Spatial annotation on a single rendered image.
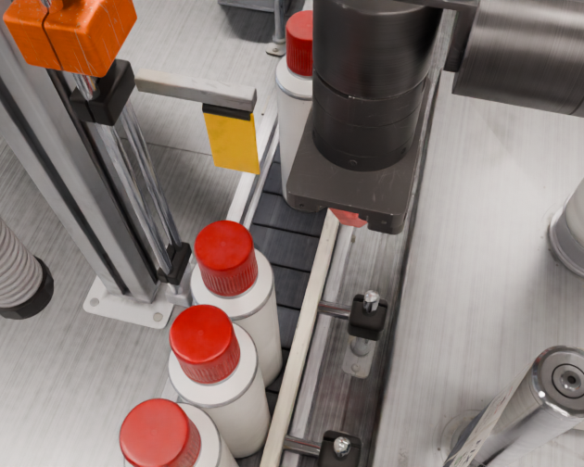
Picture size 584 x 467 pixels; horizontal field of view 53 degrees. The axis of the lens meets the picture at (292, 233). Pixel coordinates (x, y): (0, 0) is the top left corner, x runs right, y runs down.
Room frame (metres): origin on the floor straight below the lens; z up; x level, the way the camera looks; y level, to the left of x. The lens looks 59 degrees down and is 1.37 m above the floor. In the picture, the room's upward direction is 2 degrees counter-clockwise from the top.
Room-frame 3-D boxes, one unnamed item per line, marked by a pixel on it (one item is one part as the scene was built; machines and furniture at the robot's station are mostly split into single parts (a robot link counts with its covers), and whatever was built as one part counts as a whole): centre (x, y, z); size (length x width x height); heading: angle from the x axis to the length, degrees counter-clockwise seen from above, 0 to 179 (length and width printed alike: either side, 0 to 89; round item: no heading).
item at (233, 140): (0.23, 0.03, 1.09); 0.03 x 0.01 x 0.06; 74
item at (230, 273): (0.16, 0.04, 0.98); 0.05 x 0.05 x 0.20
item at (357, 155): (0.22, -0.04, 1.13); 0.10 x 0.07 x 0.07; 163
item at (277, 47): (0.61, 0.00, 0.83); 0.06 x 0.03 x 0.01; 161
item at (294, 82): (0.34, -0.02, 0.98); 0.05 x 0.05 x 0.20
